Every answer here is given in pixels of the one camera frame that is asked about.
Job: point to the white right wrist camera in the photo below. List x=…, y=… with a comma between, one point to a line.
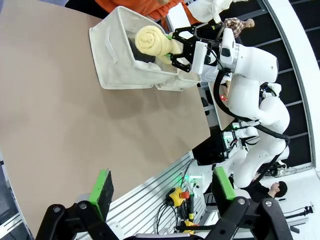
x=198, y=57

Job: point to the dark gray towel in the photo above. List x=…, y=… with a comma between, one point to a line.
x=143, y=57

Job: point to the yellow and black tool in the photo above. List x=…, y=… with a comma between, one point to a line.
x=187, y=226

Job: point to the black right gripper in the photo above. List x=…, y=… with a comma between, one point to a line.
x=213, y=56

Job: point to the white cloth garment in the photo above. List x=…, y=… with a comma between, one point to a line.
x=210, y=10

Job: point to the white robot with green light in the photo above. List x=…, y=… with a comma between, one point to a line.
x=240, y=133

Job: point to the mannequin in plaid shirt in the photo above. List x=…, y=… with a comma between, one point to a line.
x=236, y=25

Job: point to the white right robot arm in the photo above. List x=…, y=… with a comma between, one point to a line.
x=250, y=75

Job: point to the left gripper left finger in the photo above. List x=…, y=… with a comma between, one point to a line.
x=75, y=222

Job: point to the reclining person in black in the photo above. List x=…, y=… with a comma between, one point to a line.
x=265, y=192

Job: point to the person in orange hoodie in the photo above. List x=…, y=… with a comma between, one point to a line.
x=150, y=10

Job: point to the black handheld enabling switch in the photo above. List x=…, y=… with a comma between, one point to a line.
x=191, y=205

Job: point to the yellow towel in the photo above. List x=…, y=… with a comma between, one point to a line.
x=150, y=41

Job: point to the cream fabric basket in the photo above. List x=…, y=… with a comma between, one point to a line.
x=180, y=82
x=112, y=62

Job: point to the aluminium rail base plate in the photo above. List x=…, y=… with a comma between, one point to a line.
x=140, y=207

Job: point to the black tripod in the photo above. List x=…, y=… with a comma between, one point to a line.
x=303, y=211

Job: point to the yellow emergency stop button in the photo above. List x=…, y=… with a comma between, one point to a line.
x=176, y=196

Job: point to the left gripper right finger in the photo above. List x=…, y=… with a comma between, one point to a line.
x=247, y=220

